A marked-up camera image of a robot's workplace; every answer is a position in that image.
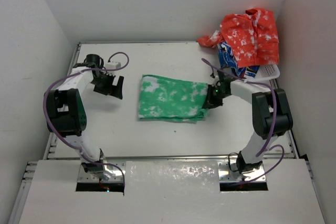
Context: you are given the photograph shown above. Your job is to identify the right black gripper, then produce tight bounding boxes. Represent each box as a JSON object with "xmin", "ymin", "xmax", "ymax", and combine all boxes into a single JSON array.
[{"xmin": 203, "ymin": 84, "xmax": 229, "ymax": 110}]

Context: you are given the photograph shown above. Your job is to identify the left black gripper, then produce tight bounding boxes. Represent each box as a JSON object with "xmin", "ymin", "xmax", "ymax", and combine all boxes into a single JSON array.
[{"xmin": 91, "ymin": 71, "xmax": 123, "ymax": 99}]

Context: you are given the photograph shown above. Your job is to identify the green tie-dye trousers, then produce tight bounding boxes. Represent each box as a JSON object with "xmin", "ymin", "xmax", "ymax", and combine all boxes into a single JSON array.
[{"xmin": 138, "ymin": 74, "xmax": 208, "ymax": 123}]

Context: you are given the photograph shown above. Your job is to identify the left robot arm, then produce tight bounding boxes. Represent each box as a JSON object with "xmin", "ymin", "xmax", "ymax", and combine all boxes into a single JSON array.
[{"xmin": 43, "ymin": 54, "xmax": 126, "ymax": 182}]

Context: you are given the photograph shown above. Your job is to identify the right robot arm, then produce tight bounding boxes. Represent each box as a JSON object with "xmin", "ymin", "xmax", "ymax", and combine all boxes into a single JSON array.
[{"xmin": 203, "ymin": 72, "xmax": 293, "ymax": 174}]

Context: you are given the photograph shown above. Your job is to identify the blue patterned garment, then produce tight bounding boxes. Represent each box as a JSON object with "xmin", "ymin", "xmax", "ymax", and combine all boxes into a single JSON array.
[{"xmin": 217, "ymin": 41, "xmax": 260, "ymax": 78}]

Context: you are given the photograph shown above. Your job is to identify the white plastic basket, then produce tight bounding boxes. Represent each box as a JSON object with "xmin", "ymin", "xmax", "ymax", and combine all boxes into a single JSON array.
[{"xmin": 244, "ymin": 64, "xmax": 280, "ymax": 83}]

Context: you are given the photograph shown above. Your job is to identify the orange tie-dye shirt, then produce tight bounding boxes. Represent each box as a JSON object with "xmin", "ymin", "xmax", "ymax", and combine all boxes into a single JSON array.
[{"xmin": 196, "ymin": 8, "xmax": 279, "ymax": 68}]

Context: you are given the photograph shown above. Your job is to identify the white front cover panel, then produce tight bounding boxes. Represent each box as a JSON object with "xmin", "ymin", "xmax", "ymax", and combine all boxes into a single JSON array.
[{"xmin": 20, "ymin": 159, "xmax": 324, "ymax": 223}]

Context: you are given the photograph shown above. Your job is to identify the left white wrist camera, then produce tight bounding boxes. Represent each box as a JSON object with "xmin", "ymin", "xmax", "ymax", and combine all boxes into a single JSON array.
[{"xmin": 105, "ymin": 61, "xmax": 121, "ymax": 70}]

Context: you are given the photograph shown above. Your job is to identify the aluminium table frame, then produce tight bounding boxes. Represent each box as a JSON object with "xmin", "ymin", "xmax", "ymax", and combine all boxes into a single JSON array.
[{"xmin": 9, "ymin": 42, "xmax": 306, "ymax": 223}]

